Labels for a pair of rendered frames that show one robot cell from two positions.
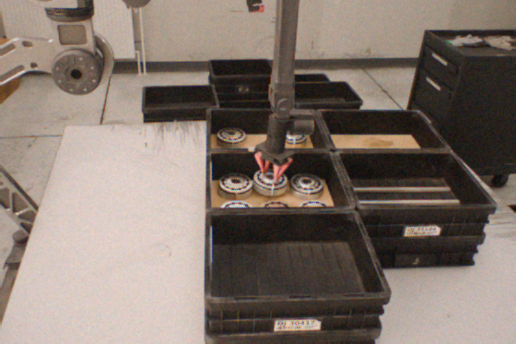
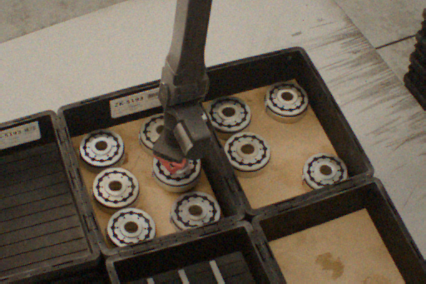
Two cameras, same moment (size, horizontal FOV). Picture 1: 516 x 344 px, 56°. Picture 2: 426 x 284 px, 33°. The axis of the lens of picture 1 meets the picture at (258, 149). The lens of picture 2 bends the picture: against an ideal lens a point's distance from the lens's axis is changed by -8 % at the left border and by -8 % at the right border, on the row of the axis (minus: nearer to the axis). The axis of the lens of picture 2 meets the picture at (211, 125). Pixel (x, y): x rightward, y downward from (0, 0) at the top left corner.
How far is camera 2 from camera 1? 1.51 m
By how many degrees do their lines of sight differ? 57
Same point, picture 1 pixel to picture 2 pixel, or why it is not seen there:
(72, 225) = (111, 33)
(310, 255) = (63, 239)
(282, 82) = (168, 63)
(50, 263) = (55, 43)
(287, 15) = not seen: outside the picture
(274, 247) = (66, 201)
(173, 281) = not seen: hidden behind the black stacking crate
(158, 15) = not seen: outside the picture
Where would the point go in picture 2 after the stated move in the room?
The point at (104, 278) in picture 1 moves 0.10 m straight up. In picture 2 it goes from (44, 88) to (40, 63)
